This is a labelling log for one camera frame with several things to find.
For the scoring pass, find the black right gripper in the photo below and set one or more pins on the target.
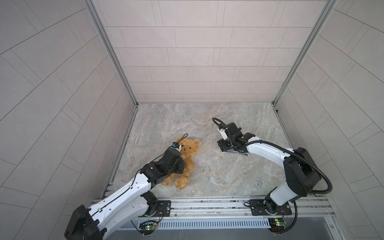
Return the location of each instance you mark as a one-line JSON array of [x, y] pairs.
[[220, 143]]

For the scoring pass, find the right green circuit board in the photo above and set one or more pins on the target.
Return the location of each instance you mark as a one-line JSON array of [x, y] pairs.
[[277, 225]]

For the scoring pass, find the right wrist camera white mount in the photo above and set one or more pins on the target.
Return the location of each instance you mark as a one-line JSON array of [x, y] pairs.
[[223, 133]]

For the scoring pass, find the left green circuit board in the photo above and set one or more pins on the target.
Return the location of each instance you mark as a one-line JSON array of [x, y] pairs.
[[148, 227]]

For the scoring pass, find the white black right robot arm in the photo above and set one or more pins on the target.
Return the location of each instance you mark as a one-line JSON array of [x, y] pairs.
[[300, 169]]

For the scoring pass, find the green circuit board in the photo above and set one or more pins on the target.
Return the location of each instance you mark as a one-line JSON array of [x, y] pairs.
[[148, 227], [277, 225]]

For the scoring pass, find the brown plush teddy bear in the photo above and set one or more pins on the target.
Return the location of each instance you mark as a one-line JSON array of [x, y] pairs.
[[188, 151]]

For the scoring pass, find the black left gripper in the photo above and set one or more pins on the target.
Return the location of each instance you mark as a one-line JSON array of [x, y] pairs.
[[180, 167]]

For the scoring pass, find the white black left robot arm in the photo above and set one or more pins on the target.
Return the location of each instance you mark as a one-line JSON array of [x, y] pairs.
[[133, 200]]

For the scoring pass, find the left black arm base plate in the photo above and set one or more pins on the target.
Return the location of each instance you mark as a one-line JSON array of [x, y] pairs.
[[165, 208]]

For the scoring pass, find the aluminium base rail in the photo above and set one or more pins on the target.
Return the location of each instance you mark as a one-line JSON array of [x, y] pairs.
[[226, 213]]

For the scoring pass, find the left aluminium corner post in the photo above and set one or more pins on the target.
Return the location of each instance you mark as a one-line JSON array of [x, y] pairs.
[[90, 6]]

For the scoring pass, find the aluminium corner post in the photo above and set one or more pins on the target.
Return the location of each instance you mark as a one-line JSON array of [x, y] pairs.
[[324, 15], [90, 6]]

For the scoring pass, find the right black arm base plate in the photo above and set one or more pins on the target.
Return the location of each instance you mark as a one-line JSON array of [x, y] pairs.
[[258, 208]]

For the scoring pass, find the right aluminium corner post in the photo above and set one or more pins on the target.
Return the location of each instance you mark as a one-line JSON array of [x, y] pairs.
[[324, 15]]

